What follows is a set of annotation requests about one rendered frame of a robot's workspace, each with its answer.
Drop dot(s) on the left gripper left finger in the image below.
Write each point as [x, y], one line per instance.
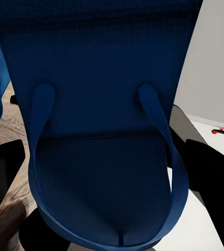
[12, 156]

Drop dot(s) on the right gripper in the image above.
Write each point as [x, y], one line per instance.
[13, 100]

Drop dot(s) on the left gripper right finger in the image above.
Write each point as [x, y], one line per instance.
[206, 166]

